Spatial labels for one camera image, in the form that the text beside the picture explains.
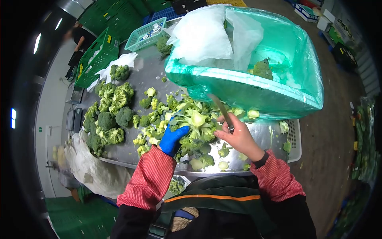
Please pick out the blue plastic crate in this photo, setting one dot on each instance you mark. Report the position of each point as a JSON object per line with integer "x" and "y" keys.
{"x": 167, "y": 14}

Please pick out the white plastic bags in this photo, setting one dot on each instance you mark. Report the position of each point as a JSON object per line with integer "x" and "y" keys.
{"x": 203, "y": 38}

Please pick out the person's left hand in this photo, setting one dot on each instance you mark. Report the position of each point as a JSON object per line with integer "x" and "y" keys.
{"x": 169, "y": 142}

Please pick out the rack of bagged vegetables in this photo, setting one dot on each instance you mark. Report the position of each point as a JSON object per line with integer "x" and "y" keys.
{"x": 365, "y": 140}

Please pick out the small green broccoli piece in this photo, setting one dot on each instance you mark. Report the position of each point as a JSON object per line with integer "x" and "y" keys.
{"x": 287, "y": 146}

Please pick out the black wrist band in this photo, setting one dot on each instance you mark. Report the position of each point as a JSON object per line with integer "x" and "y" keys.
{"x": 260, "y": 160}

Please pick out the pile of whole broccoli heads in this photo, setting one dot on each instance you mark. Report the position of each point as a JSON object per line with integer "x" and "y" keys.
{"x": 108, "y": 116}

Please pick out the steel knife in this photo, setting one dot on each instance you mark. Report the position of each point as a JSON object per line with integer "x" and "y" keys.
{"x": 221, "y": 108}

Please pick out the dark broccoli head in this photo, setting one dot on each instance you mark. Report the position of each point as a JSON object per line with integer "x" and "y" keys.
{"x": 262, "y": 70}

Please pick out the teal plastic basket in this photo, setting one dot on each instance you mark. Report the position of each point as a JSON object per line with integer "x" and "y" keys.
{"x": 145, "y": 34}

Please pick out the broccoli head with pale stalk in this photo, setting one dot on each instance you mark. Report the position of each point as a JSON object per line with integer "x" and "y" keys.
{"x": 195, "y": 122}

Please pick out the pale broccoli stalk piece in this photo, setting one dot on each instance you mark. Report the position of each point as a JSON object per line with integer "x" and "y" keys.
{"x": 283, "y": 126}

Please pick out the heap of cut broccoli florets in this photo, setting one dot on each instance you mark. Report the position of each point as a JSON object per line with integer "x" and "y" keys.
{"x": 195, "y": 149}

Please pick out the white plastic basket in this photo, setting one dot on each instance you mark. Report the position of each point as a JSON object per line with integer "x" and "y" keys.
{"x": 294, "y": 140}

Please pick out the box lined with green plastic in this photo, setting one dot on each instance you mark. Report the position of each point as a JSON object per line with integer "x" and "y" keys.
{"x": 262, "y": 92}

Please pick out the person's right hand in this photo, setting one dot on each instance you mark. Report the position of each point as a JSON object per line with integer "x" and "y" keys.
{"x": 241, "y": 139}

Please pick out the white sack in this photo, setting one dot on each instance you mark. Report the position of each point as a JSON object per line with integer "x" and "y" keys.
{"x": 89, "y": 171}

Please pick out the person's right thumb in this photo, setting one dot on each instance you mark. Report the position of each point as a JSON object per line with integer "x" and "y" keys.
{"x": 221, "y": 134}

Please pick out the weighing scale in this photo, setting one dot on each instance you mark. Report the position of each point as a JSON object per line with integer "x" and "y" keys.
{"x": 74, "y": 115}

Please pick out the person's body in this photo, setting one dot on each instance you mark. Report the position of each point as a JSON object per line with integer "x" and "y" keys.
{"x": 215, "y": 213}

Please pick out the person's left thumb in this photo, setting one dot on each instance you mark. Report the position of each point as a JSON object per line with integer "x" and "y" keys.
{"x": 182, "y": 131}

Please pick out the green plastic crate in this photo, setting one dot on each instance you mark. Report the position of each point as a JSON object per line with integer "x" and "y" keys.
{"x": 97, "y": 58}

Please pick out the person's right index finger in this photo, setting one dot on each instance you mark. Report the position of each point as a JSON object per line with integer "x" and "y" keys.
{"x": 229, "y": 117}

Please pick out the stack of green crates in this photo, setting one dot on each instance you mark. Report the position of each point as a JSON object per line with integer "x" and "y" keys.
{"x": 119, "y": 16}

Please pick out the white crumpled cloth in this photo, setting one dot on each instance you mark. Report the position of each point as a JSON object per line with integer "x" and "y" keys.
{"x": 119, "y": 64}

